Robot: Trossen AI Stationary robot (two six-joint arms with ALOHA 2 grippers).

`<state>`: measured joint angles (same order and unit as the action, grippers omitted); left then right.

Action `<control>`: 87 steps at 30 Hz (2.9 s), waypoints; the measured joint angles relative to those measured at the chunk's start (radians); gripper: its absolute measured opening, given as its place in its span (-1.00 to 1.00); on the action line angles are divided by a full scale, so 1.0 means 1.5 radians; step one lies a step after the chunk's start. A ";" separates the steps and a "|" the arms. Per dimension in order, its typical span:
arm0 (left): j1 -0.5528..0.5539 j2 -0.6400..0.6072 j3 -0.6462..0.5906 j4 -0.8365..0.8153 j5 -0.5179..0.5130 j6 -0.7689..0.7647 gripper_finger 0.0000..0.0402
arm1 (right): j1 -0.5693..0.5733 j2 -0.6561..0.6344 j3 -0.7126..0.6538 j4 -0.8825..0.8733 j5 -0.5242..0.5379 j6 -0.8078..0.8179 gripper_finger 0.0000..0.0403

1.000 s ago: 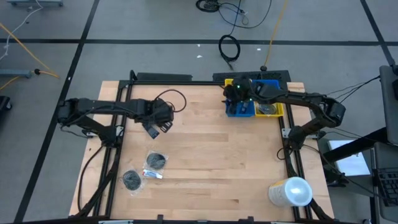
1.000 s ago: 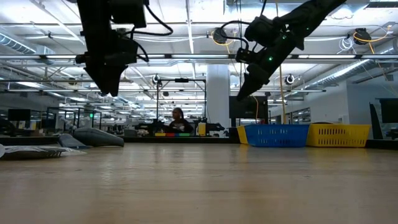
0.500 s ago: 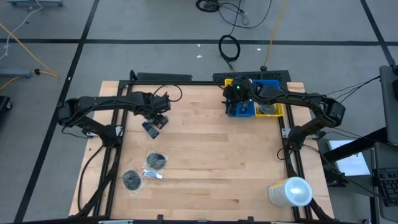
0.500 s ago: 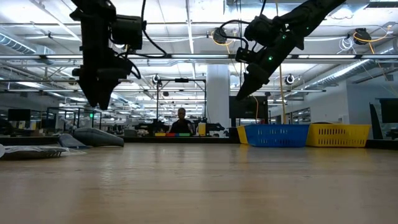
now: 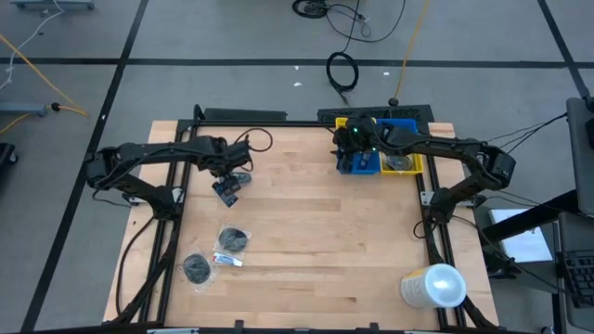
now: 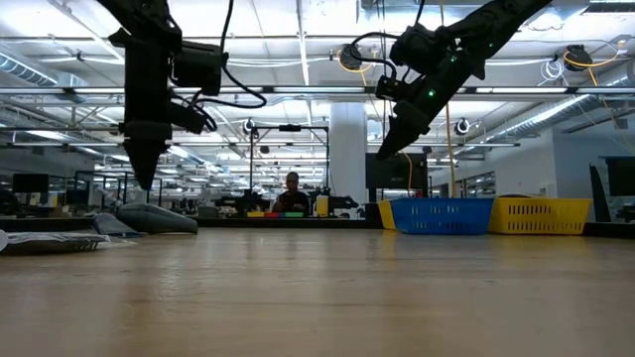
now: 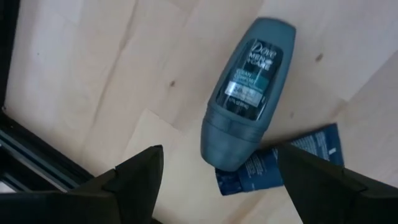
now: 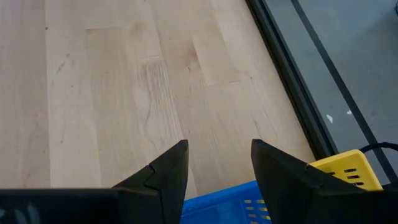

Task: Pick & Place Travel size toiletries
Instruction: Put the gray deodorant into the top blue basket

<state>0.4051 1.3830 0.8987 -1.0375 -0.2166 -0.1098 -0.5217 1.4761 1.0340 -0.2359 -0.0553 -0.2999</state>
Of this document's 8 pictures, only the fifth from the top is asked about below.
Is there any white plastic canister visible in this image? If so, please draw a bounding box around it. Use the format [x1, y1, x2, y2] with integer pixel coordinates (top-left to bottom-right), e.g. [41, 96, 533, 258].
[400, 263, 468, 310]

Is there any black keyboard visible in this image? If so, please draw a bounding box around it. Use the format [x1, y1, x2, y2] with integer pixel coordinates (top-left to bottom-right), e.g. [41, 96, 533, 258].
[562, 251, 594, 310]

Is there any white sheet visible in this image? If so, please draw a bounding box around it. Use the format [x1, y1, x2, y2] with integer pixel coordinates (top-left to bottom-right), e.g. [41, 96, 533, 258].
[488, 207, 554, 264]

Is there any black rectangular block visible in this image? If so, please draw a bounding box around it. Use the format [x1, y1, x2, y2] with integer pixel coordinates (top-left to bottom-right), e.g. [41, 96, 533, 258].
[202, 107, 288, 122]

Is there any dark blue sachet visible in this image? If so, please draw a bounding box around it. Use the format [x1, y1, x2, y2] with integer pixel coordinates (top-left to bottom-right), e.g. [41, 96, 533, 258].
[211, 178, 242, 209]

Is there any black caster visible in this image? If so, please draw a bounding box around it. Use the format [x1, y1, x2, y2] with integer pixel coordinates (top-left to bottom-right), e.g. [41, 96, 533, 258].
[0, 142, 19, 167]

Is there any black metal beam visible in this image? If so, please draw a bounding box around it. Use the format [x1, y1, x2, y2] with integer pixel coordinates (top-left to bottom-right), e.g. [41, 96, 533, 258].
[482, 188, 581, 243]

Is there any grey desk panel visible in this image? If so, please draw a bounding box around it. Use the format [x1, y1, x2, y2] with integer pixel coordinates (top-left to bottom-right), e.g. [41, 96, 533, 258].
[564, 96, 594, 217]

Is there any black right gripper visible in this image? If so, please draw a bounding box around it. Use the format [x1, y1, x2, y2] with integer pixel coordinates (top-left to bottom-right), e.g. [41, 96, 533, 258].
[331, 114, 380, 176]

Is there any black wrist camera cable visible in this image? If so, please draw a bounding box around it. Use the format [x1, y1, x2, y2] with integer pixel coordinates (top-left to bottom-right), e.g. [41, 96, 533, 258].
[233, 126, 275, 161]

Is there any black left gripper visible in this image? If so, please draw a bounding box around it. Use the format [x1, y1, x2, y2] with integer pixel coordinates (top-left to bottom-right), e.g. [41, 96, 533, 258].
[213, 140, 255, 190]

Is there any grey metal floor bar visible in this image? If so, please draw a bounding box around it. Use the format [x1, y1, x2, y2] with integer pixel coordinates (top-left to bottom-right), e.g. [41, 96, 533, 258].
[0, 102, 48, 117]
[8, 0, 97, 11]

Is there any coiled black floor cable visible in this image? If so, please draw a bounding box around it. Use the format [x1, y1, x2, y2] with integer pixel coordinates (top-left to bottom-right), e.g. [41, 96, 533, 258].
[324, 49, 361, 107]

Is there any yellow cable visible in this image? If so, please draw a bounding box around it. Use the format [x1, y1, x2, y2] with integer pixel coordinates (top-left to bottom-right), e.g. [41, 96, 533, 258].
[393, 0, 432, 106]
[0, 33, 89, 136]

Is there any black perforated plate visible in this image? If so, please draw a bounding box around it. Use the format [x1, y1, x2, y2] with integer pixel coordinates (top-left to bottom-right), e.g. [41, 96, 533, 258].
[316, 104, 435, 122]

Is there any black aluminium table frame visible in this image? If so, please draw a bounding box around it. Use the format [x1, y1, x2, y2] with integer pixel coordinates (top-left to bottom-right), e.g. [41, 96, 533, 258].
[110, 118, 500, 334]

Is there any small white toothpaste tube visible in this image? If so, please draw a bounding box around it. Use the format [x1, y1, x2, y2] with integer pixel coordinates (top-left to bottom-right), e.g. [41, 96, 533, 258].
[212, 252, 244, 269]

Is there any blue plastic basket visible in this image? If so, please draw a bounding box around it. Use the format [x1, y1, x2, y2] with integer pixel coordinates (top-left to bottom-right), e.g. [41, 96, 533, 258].
[337, 150, 381, 176]
[374, 118, 420, 146]

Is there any white cable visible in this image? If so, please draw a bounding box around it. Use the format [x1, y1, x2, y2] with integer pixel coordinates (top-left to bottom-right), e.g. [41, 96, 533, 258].
[0, 0, 65, 92]

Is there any black cable bundle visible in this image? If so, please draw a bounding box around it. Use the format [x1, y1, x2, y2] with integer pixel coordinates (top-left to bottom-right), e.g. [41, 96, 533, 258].
[291, 0, 407, 44]

